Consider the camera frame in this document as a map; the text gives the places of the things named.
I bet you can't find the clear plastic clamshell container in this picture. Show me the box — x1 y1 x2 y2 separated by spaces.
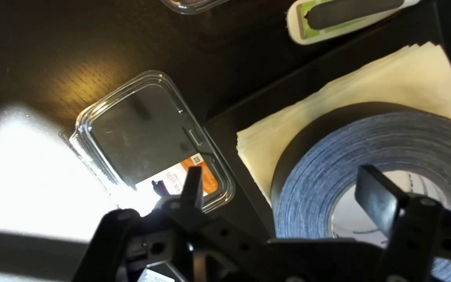
59 70 236 214

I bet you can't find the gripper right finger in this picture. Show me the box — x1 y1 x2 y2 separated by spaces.
354 164 451 282

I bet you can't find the black tray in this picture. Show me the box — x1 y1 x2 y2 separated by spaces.
204 0 451 240

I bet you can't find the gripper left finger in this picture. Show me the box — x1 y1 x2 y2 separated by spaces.
72 166 289 282

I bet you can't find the white and green brush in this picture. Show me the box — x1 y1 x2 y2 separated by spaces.
286 0 422 45

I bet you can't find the roll of black tape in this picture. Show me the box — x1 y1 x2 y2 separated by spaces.
271 102 451 282

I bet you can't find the stack of white napkins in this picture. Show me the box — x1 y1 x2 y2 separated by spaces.
236 42 451 205

